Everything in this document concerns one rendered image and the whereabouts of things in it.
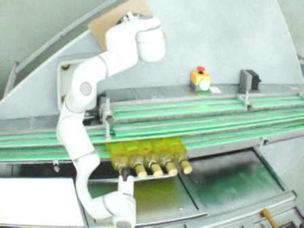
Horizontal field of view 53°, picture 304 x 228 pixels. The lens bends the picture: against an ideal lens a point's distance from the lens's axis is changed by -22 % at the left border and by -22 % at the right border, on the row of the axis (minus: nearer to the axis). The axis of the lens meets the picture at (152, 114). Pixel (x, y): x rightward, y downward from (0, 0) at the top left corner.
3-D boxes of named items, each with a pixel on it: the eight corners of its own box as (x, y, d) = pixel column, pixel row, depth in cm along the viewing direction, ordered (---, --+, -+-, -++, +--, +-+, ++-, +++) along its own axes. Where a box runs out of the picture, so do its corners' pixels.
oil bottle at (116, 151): (104, 144, 157) (115, 174, 139) (104, 132, 154) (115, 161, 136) (117, 143, 159) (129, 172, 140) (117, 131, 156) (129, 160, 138)
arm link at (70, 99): (91, 62, 123) (55, 80, 116) (102, 47, 111) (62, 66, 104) (108, 98, 123) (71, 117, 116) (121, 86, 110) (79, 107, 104)
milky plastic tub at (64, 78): (57, 104, 156) (58, 112, 149) (57, 56, 146) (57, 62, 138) (93, 100, 160) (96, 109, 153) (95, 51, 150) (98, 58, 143)
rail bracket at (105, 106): (101, 129, 153) (106, 146, 142) (101, 91, 145) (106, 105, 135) (108, 129, 154) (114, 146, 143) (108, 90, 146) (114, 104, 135)
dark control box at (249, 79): (238, 83, 177) (245, 90, 170) (239, 68, 173) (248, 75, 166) (250, 83, 179) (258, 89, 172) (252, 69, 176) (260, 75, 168)
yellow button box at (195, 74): (188, 84, 170) (195, 91, 164) (190, 68, 166) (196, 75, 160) (203, 83, 172) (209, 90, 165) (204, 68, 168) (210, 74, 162)
